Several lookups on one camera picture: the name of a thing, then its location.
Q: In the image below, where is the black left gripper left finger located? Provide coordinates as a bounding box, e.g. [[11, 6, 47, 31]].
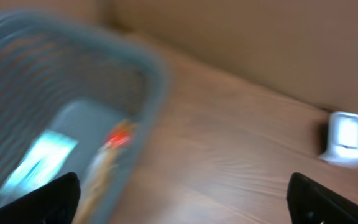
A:
[[0, 172, 81, 224]]

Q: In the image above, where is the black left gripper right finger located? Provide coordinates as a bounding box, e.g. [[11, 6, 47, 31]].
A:
[[287, 172, 358, 224]]

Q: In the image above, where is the light blue snack packet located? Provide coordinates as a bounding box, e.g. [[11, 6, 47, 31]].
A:
[[0, 130, 78, 198]]

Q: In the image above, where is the orange spaghetti pack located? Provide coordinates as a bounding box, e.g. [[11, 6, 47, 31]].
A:
[[73, 120, 137, 224]]

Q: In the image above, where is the white barcode scanner stand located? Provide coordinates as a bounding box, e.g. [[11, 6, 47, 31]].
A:
[[319, 111, 358, 168]]

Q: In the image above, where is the grey plastic mesh basket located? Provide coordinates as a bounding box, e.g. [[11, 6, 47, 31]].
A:
[[0, 11, 167, 223]]

